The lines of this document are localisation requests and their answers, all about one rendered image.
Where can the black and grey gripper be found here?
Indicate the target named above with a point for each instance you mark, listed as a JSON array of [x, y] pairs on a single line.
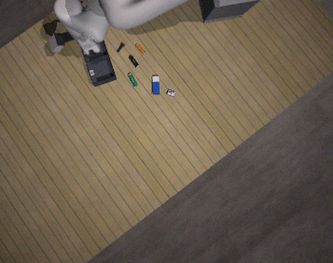
[[89, 47]]

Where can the black bin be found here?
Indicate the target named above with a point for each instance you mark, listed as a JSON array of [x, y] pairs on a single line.
[[100, 68]]

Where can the green battery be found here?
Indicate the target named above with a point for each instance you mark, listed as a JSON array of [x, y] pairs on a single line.
[[132, 80]]

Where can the black battery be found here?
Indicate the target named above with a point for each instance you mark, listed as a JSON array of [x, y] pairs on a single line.
[[134, 62]]

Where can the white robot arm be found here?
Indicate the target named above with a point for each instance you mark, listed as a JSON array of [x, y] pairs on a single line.
[[120, 14]]

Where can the blue and white eraser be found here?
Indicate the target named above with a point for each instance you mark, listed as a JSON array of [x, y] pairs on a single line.
[[156, 85]]

